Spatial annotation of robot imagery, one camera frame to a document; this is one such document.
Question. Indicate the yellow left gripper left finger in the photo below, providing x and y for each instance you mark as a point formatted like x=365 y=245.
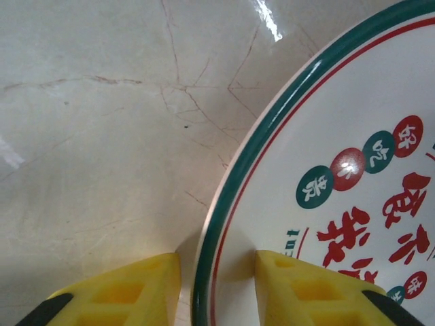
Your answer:
x=119 y=299

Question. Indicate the plate with large red characters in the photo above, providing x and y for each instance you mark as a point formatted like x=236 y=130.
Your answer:
x=340 y=102

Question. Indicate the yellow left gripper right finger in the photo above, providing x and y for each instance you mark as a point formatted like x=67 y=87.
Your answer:
x=306 y=299

